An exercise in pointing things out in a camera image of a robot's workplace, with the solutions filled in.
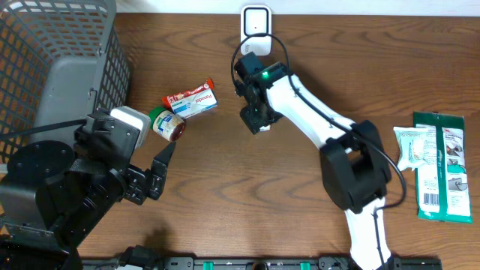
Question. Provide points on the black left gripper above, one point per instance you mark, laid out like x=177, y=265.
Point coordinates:
x=139, y=184

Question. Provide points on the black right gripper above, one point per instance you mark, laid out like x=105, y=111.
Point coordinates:
x=253, y=120

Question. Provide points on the green lid glass jar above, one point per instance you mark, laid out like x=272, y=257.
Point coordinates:
x=166, y=124

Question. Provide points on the white Panadol medicine box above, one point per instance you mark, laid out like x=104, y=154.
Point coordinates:
x=195, y=104

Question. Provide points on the red snack stick sachet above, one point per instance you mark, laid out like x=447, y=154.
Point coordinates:
x=170, y=99

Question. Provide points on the teal white tissue pack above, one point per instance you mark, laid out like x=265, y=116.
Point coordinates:
x=411, y=142

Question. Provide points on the green white wipes packet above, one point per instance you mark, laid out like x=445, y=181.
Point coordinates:
x=442, y=183

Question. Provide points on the orange small carton box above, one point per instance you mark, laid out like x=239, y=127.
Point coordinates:
x=265, y=128

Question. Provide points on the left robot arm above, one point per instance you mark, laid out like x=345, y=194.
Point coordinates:
x=54, y=194

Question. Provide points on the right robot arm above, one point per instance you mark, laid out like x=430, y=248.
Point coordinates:
x=355, y=169

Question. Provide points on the white barcode scanner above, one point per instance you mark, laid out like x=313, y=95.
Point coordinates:
x=256, y=19

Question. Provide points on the grey plastic mesh basket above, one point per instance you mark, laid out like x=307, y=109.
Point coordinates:
x=60, y=61

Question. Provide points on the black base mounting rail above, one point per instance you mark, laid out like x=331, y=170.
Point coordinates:
x=140, y=257

